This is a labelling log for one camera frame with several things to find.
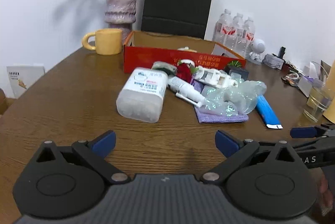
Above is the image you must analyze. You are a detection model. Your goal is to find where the purple white small box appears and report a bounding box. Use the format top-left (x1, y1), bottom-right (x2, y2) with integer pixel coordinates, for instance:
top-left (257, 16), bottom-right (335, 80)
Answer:
top-left (298, 76), bottom-right (324, 98)

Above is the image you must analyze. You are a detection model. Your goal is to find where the blue toothpaste tube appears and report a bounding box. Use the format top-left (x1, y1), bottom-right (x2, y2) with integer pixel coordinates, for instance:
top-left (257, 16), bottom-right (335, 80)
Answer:
top-left (256, 95), bottom-right (283, 129)

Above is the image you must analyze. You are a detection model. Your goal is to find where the snack packets pile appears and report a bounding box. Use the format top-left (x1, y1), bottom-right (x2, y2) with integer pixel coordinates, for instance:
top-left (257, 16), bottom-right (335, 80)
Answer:
top-left (281, 73), bottom-right (300, 87)

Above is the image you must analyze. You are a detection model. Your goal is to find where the small white robot figurine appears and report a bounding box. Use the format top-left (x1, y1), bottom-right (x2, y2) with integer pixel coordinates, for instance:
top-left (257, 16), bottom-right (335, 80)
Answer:
top-left (247, 38), bottom-right (265, 65)

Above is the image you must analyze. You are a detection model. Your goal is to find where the red cardboard tray box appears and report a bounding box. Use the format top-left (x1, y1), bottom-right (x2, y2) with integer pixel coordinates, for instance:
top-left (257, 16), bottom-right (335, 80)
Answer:
top-left (123, 31), bottom-right (246, 73)

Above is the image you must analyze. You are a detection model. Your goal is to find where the water bottle pack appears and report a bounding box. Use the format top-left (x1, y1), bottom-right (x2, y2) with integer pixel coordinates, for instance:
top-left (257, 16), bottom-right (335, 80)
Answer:
top-left (212, 9), bottom-right (255, 58)

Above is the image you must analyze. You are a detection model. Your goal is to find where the white booklet on floor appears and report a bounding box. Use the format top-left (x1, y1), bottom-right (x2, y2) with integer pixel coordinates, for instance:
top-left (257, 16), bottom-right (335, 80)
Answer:
top-left (7, 65), bottom-right (45, 99)

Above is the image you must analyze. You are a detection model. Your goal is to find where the purple drawstring pouch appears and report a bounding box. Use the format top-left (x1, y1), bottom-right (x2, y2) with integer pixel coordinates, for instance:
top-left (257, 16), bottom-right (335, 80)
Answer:
top-left (191, 79), bottom-right (249, 123)

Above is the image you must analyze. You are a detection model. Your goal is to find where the starry night cloth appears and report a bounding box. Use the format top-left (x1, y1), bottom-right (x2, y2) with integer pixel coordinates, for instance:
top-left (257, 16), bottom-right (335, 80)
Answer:
top-left (151, 61), bottom-right (177, 76)

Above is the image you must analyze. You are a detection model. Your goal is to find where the grey small device box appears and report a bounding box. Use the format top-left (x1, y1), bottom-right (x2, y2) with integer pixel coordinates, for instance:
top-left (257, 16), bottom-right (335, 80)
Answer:
top-left (262, 54), bottom-right (284, 70)

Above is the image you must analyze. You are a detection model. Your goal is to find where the red artificial rose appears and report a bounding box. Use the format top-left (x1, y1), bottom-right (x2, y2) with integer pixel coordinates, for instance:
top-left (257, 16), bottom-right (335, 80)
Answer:
top-left (176, 59), bottom-right (198, 83)

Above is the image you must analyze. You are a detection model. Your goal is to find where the purple textured vase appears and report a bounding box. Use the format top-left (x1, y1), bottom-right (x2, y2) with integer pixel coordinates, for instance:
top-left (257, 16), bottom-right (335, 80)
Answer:
top-left (104, 0), bottom-right (137, 43)

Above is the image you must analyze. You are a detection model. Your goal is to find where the yellow white plush toy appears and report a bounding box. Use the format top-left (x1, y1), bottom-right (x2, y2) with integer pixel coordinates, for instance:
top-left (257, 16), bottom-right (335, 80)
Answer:
top-left (178, 47), bottom-right (197, 53)

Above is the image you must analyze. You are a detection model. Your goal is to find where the black paper bag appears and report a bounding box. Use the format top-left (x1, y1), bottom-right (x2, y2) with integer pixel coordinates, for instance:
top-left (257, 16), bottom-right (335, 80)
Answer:
top-left (141, 0), bottom-right (212, 39)

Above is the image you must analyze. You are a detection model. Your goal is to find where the white cotton swab container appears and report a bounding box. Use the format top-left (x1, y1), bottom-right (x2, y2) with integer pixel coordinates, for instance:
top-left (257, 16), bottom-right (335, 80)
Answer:
top-left (116, 67), bottom-right (168, 123)

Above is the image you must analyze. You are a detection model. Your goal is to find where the glass of yellow liquid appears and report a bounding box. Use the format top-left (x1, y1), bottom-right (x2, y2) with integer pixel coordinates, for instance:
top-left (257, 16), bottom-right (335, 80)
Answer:
top-left (303, 86), bottom-right (334, 122)

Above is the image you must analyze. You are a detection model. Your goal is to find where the person's right hand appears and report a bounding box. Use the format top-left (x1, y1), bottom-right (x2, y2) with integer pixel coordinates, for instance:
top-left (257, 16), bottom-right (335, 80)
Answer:
top-left (317, 174), bottom-right (334, 210)

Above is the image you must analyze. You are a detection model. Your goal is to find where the yellow ceramic mug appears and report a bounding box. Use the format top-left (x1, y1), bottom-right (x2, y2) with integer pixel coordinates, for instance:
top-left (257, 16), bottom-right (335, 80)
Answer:
top-left (81, 28), bottom-right (122, 56)

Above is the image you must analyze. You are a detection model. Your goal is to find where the iridescent plastic bag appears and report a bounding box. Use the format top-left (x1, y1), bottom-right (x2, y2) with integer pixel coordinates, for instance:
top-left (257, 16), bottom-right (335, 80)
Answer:
top-left (199, 81), bottom-right (267, 117)

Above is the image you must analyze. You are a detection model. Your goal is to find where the black cube box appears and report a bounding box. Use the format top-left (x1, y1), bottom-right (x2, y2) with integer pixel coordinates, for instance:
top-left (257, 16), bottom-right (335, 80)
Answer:
top-left (224, 65), bottom-right (249, 81)

